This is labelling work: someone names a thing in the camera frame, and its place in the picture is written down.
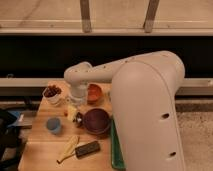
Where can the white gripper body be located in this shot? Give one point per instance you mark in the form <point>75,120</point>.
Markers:
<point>78,94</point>

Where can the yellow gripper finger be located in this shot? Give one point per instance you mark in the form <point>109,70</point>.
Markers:
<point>71,112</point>

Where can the small metal cup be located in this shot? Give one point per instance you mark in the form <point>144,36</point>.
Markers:
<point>79,119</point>

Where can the blue cup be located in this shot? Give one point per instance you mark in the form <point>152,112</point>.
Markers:
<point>53,125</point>

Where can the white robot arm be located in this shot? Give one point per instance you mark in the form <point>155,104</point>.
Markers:
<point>142,96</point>

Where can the orange bowl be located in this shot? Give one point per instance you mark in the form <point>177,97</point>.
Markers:
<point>94,93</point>

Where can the white cup with grapes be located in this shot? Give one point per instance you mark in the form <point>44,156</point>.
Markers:
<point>52,94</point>

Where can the purple bowl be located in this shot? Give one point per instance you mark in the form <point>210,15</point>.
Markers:
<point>96,121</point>

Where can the yellow banana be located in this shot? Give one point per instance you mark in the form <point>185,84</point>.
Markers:
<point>69,148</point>

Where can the black sponge block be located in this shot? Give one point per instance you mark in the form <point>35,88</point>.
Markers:
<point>87,149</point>

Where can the green plastic tray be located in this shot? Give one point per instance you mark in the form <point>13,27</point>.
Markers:
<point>117,161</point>

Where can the black chair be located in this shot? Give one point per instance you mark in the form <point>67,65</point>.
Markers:
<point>9,138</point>

